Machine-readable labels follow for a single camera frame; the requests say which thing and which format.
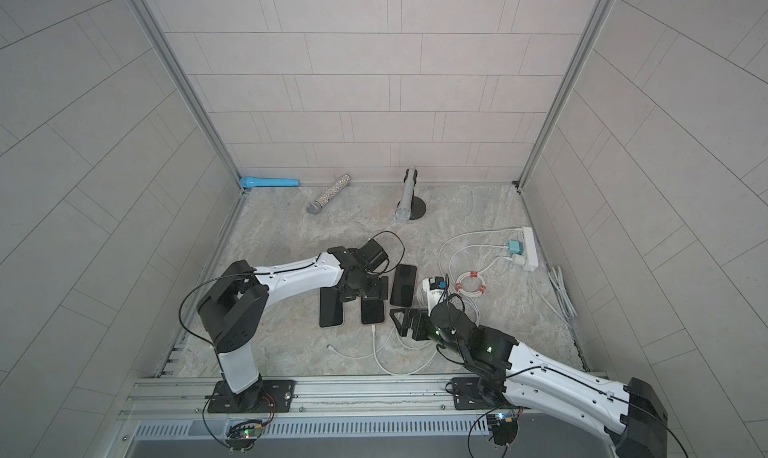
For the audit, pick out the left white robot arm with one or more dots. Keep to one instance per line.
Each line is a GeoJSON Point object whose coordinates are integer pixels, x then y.
{"type": "Point", "coordinates": [232, 309]}

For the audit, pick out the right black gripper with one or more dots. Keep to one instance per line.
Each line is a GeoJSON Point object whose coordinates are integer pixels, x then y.
{"type": "Point", "coordinates": [422, 319]}

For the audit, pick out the white charger plug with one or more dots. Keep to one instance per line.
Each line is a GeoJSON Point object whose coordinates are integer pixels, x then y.
{"type": "Point", "coordinates": [517, 259]}

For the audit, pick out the glitter microphone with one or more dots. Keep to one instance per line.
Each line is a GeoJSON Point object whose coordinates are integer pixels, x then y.
{"type": "Point", "coordinates": [317, 205]}

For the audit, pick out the white coiled cable red ties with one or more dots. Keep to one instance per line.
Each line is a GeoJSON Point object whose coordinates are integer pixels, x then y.
{"type": "Point", "coordinates": [472, 283]}

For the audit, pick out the right green circuit board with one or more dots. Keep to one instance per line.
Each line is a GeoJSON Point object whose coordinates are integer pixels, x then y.
{"type": "Point", "coordinates": [502, 428]}

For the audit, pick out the black phone pink case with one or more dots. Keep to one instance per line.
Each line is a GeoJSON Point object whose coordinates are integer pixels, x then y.
{"type": "Point", "coordinates": [403, 285]}
{"type": "Point", "coordinates": [372, 311]}

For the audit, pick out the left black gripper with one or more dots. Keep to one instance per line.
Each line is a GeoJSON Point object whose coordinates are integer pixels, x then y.
{"type": "Point", "coordinates": [363, 285]}

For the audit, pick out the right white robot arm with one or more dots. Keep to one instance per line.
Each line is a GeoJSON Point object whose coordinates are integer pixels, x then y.
{"type": "Point", "coordinates": [628, 416]}

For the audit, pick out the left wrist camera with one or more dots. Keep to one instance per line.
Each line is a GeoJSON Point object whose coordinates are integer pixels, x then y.
{"type": "Point", "coordinates": [372, 255]}

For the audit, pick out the black phone grey case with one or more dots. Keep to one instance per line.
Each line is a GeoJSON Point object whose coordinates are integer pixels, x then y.
{"type": "Point", "coordinates": [331, 308]}

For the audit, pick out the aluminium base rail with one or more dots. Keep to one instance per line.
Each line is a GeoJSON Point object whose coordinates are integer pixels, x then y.
{"type": "Point", "coordinates": [177, 409]}

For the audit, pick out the grey tube on black base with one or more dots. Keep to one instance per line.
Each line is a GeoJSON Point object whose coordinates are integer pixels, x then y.
{"type": "Point", "coordinates": [410, 207]}

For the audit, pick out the teal charger plug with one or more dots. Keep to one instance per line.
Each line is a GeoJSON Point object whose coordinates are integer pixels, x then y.
{"type": "Point", "coordinates": [515, 247]}

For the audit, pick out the white power strip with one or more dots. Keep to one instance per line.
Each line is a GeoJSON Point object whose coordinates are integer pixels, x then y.
{"type": "Point", "coordinates": [530, 249]}

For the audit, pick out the green circuit board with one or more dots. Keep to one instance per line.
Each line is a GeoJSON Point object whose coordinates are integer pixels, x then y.
{"type": "Point", "coordinates": [502, 428]}
{"type": "Point", "coordinates": [242, 436]}

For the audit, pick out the blue flashlight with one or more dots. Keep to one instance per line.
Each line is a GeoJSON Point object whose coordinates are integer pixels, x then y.
{"type": "Point", "coordinates": [250, 182]}

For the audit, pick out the left green circuit board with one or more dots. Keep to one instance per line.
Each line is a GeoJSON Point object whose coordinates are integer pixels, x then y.
{"type": "Point", "coordinates": [242, 436]}

